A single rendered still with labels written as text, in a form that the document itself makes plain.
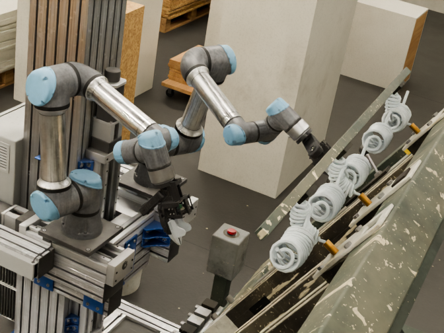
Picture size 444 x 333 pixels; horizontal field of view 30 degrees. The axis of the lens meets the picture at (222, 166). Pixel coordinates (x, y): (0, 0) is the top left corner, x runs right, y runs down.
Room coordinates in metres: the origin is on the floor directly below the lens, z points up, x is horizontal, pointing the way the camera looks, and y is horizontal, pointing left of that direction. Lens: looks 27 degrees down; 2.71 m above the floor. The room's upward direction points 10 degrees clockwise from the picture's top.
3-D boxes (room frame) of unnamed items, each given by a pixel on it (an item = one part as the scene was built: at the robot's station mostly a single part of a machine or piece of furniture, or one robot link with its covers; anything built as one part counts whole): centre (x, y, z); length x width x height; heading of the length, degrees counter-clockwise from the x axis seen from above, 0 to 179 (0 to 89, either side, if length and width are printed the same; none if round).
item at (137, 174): (3.01, 0.28, 1.09); 0.15 x 0.15 x 0.10
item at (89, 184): (2.55, 0.47, 1.20); 0.13 x 0.12 x 0.14; 144
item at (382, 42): (7.66, -1.31, 0.36); 0.58 x 0.45 x 0.72; 68
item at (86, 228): (2.55, 0.47, 1.09); 0.15 x 0.15 x 0.10
